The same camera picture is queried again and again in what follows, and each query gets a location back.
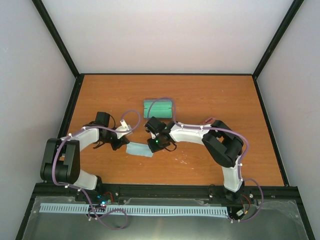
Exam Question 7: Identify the light blue cable duct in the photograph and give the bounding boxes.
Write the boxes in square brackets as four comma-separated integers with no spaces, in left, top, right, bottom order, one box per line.
[39,203,228,218]

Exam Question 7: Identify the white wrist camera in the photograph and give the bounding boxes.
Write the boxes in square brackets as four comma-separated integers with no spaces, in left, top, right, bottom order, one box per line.
[115,119,133,139]
[146,129,156,139]

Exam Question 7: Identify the black enclosure frame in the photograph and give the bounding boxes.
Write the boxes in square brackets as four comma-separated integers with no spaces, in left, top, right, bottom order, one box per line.
[14,0,316,240]

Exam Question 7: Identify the black mounting rail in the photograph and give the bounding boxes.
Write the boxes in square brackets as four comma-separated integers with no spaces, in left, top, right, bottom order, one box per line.
[33,182,300,203]

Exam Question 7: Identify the pink transparent sunglasses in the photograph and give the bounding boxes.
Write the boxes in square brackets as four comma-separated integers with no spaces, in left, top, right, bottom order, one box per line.
[203,117,216,125]

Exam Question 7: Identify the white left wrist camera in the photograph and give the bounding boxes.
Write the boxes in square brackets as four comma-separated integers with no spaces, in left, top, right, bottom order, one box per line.
[115,119,133,139]

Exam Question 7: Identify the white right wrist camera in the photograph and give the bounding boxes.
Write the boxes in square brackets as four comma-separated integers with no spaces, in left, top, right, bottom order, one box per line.
[146,129,156,139]

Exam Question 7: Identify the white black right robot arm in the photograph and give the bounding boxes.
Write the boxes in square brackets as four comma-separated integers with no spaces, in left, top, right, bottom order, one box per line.
[144,117,245,202]

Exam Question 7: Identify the metal front plate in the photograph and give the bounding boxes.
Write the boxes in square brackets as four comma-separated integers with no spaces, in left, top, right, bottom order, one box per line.
[22,197,308,240]

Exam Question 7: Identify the teal glasses case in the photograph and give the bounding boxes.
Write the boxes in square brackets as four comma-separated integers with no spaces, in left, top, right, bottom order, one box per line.
[143,99,173,119]

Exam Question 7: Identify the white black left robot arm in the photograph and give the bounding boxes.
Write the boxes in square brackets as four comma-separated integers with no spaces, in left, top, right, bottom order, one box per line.
[40,112,132,202]

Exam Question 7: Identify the light blue cleaning cloth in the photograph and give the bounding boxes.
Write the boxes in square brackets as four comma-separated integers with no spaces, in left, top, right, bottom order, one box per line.
[126,142,153,158]

